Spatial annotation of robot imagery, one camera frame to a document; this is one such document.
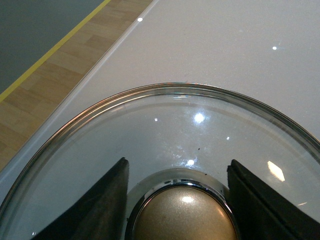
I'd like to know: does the glass pot lid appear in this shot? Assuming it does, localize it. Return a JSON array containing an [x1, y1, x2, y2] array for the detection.
[[0, 83, 320, 240]]

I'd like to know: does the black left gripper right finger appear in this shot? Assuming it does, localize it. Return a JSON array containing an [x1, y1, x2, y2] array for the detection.
[[226, 159, 320, 240]]

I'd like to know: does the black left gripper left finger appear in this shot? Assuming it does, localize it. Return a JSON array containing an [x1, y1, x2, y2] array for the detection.
[[33, 157, 129, 240]]

